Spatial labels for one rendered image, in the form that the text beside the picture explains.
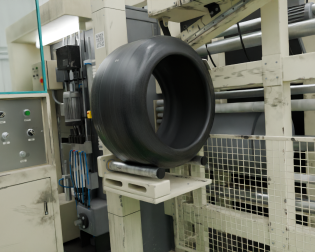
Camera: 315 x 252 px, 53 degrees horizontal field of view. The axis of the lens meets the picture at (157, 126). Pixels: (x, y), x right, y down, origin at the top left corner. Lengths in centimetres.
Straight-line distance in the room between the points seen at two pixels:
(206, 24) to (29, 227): 133
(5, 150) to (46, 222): 42
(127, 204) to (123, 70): 75
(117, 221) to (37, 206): 40
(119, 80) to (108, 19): 49
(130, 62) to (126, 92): 12
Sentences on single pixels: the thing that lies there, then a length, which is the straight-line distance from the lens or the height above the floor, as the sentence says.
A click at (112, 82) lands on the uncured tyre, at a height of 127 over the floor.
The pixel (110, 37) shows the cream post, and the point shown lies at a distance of 160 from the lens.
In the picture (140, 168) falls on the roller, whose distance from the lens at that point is 133.
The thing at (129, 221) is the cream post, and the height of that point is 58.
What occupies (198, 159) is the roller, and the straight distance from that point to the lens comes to 146.
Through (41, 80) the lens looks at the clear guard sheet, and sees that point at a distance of 171.
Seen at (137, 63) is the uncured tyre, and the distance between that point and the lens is 121.
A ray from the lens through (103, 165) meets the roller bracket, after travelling 150.
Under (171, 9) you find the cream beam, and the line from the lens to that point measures 166.
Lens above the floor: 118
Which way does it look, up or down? 4 degrees down
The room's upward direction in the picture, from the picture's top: 4 degrees counter-clockwise
